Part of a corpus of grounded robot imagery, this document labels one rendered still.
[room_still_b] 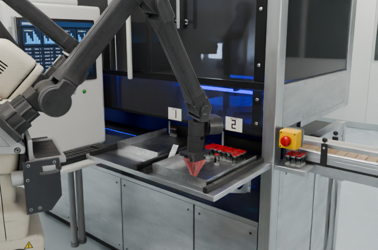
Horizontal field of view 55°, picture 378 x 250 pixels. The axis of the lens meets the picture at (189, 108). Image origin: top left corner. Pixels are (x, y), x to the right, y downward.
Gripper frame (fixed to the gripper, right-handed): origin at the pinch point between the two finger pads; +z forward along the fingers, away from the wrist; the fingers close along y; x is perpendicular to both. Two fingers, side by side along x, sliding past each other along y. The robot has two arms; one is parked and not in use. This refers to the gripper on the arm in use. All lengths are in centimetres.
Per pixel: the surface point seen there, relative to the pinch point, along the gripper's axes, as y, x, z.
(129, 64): 26, 65, -36
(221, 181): 5.2, -8.5, 1.1
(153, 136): 33, 53, 0
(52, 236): 32, 149, 90
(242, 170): 18.8, -8.4, 0.1
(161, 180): -3.5, 12.3, 3.9
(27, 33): -14, 89, -48
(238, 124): 35.2, 4.4, -13.8
